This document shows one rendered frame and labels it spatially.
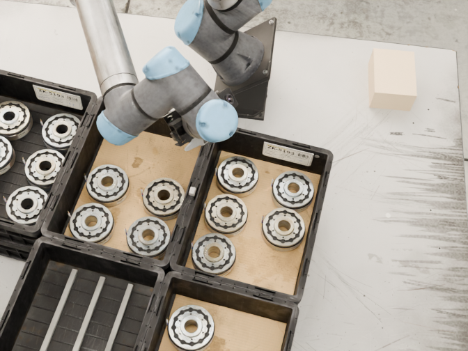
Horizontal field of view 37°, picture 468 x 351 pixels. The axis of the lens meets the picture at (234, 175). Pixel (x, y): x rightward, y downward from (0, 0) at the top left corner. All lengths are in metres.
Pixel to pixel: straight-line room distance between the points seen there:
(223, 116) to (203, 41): 0.61
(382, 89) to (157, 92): 0.93
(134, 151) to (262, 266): 0.44
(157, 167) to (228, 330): 0.45
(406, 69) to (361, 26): 1.15
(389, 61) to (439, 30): 1.23
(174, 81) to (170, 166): 0.56
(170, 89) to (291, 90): 0.88
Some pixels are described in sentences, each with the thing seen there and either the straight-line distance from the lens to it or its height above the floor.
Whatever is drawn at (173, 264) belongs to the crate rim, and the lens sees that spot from 1.56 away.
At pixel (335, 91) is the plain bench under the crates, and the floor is 0.70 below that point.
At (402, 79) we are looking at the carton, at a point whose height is 0.78.
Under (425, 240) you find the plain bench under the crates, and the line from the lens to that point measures 1.93.
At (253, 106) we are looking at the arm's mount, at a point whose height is 0.76.
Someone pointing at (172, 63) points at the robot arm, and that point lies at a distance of 1.25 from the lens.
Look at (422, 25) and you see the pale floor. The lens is 3.32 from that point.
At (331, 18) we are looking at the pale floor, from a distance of 3.24.
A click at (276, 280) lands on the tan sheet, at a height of 0.83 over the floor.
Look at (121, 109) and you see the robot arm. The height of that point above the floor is 1.30.
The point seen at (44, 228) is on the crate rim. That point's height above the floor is 0.93.
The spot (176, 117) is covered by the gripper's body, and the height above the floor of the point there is 1.17.
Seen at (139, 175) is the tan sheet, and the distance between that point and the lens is 1.78.
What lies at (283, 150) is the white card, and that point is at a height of 0.90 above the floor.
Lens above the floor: 2.38
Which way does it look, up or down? 61 degrees down
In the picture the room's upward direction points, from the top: 6 degrees clockwise
